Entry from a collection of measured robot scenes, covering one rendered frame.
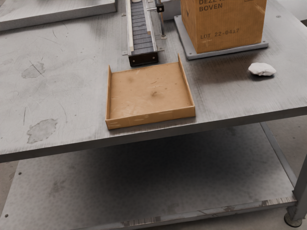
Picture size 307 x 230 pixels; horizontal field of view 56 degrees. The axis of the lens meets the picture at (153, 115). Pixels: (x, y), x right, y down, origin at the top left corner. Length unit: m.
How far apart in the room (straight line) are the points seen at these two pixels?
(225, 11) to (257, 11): 0.11
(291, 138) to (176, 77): 1.14
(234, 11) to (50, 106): 0.70
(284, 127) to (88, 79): 1.36
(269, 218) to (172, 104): 0.93
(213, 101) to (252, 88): 0.14
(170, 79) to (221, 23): 0.26
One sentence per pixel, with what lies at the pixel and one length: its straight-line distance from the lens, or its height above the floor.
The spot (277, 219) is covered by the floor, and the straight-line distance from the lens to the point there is 1.63.
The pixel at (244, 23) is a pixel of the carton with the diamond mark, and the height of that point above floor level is 0.94.
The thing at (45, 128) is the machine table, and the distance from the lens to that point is 0.95.
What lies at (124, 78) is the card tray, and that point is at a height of 0.83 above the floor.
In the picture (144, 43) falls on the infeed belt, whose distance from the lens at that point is 1.13.
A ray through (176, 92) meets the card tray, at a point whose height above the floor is 0.83.
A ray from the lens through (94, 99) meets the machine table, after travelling 0.98.
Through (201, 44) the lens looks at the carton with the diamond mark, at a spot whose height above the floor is 0.88.
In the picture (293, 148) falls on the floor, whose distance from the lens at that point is 1.92.
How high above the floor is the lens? 1.41
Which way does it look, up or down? 42 degrees down
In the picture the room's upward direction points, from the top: 10 degrees counter-clockwise
